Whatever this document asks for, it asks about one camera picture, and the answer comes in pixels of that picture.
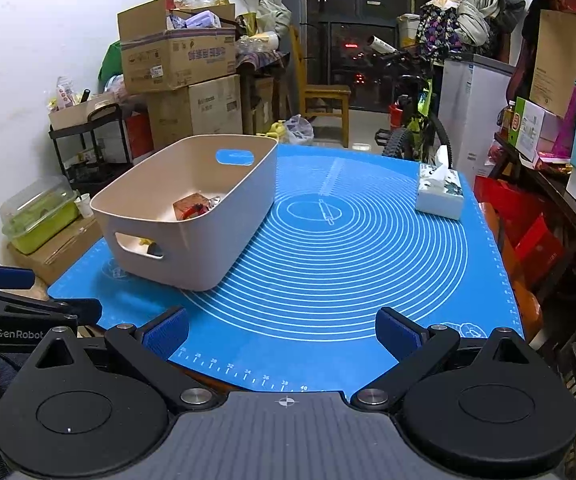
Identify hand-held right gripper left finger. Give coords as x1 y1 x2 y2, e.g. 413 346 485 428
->
33 306 219 408

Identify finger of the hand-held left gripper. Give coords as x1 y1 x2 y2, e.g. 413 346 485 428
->
0 285 103 326
0 261 36 291

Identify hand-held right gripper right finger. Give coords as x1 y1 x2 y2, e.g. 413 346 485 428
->
350 306 544 408

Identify beige plastic storage bin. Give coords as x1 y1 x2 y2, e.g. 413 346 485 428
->
89 134 280 292

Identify red small box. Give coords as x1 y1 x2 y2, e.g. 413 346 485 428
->
173 192 211 221

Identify low brown cardboard box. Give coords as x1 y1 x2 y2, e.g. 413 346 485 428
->
7 215 104 286

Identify blue silicone mat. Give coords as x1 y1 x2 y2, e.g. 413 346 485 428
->
47 142 526 393

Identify green container with clear lid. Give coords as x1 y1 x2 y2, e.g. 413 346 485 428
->
0 176 80 255

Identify black utility cart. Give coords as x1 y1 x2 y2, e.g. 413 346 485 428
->
48 104 134 183

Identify white tissue pack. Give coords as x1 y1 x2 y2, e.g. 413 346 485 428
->
414 145 465 221

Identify red gift box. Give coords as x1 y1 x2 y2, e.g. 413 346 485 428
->
473 175 564 291

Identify beige box on cart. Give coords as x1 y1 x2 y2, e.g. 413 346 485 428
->
48 92 119 131

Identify red and white appliance box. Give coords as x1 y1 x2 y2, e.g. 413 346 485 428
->
125 110 155 161

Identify clear plastic bag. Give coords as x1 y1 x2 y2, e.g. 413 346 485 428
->
284 115 315 146

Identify green and black bicycle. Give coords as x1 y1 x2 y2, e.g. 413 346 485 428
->
368 35 454 163

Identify tall brown cardboard box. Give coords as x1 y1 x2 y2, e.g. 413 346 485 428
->
147 75 244 151

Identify white chest freezer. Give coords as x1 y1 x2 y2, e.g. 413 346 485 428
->
438 54 516 178

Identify green and white carton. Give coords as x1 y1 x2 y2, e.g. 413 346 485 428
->
507 96 559 158

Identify wooden chair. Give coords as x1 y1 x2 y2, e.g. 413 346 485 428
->
290 25 351 148

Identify open cardboard box with clutter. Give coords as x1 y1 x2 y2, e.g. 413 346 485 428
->
117 0 237 95

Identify brown paper bag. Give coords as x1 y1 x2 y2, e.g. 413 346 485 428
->
529 9 576 118

